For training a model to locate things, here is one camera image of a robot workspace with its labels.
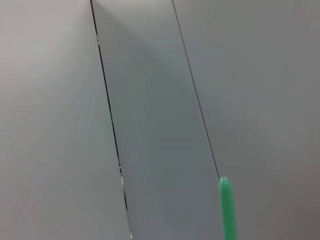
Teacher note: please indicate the green utility knife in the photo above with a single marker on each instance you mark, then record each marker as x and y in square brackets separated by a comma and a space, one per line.
[228, 210]

